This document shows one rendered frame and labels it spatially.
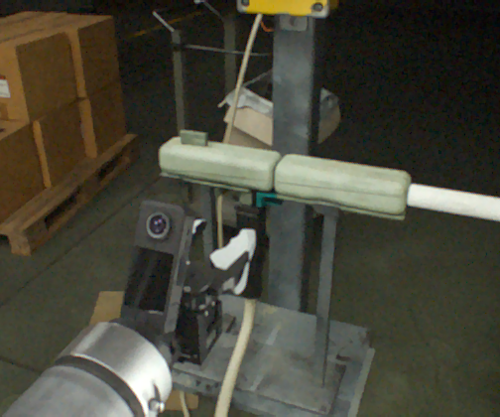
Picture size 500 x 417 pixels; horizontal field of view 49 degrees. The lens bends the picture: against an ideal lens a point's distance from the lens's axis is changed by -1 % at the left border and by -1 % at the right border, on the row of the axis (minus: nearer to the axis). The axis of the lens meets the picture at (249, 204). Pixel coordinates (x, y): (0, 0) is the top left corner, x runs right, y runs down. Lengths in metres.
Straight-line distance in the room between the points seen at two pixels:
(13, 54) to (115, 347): 2.40
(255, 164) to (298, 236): 0.27
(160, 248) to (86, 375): 0.12
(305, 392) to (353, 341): 0.15
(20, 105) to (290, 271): 2.11
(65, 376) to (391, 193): 0.38
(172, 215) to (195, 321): 0.10
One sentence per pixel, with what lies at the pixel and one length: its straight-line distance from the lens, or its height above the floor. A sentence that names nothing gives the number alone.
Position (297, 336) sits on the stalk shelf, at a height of 0.79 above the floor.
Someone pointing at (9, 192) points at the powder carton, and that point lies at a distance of 2.77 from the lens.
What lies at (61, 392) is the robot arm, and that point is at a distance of 0.42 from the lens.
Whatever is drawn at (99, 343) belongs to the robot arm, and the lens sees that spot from 0.45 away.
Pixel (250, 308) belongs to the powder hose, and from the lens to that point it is 0.79.
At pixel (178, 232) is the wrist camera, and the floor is 1.17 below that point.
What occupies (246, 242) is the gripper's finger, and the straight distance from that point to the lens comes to 0.58.
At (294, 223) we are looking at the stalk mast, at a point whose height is 0.96.
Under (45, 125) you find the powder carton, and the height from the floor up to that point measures 0.46.
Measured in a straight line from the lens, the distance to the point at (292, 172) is 0.64.
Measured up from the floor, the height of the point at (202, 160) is 1.14.
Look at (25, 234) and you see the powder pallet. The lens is 2.67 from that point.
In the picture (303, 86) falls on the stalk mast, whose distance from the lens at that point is 0.80.
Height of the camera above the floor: 1.41
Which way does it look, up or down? 28 degrees down
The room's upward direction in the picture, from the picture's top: straight up
